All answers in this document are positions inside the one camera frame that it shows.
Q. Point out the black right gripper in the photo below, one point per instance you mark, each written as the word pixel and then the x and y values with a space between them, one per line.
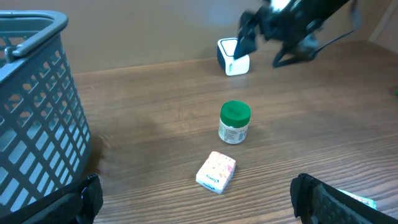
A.
pixel 292 23

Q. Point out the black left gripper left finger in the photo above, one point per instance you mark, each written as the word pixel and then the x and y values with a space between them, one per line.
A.
pixel 77 202

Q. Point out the white barcode scanner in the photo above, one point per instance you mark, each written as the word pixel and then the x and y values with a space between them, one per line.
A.
pixel 226 60

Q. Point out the teal wet wipes pack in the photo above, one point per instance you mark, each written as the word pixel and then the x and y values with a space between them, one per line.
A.
pixel 364 200

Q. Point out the grey plastic basket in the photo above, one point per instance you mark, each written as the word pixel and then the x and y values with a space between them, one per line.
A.
pixel 45 137

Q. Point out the small red white box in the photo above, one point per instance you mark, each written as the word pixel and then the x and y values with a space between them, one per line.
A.
pixel 216 172

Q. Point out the green lid jar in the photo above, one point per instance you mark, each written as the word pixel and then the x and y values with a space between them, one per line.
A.
pixel 234 122

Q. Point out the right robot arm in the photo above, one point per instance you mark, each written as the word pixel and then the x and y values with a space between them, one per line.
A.
pixel 327 9

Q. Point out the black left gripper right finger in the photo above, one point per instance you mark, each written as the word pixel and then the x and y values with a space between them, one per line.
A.
pixel 315 202

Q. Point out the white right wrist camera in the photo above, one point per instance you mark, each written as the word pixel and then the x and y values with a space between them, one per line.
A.
pixel 278 5

